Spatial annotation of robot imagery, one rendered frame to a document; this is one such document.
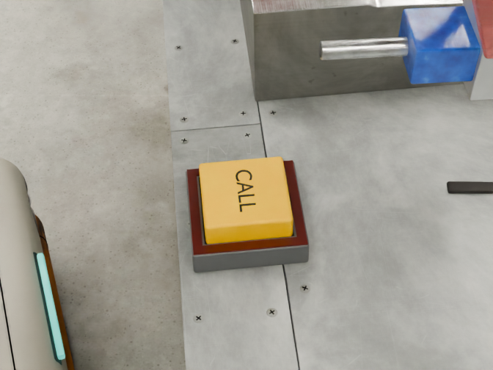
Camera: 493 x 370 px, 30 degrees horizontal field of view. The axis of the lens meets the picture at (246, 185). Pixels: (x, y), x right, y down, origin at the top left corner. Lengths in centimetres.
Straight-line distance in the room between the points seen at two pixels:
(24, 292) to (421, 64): 84
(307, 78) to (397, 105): 8
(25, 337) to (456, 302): 75
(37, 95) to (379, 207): 139
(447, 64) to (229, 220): 17
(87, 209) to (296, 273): 114
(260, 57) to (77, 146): 117
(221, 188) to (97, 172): 118
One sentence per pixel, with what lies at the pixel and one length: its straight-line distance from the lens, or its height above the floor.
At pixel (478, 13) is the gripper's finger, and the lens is 54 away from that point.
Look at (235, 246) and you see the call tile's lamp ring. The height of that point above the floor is 82.
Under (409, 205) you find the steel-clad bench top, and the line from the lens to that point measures 68.
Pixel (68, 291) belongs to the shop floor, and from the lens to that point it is 164.
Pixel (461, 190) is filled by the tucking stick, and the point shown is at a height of 80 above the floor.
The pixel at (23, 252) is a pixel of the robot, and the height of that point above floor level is 27.
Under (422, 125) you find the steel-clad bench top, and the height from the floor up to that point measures 80.
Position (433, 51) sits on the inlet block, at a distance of 58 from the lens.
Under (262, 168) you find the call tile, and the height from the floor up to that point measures 84.
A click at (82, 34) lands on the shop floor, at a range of 212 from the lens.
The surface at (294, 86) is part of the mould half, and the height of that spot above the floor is 81.
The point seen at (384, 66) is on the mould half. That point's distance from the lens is 74.
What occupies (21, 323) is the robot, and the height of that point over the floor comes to 28.
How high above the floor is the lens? 132
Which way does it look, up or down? 49 degrees down
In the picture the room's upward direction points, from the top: 2 degrees counter-clockwise
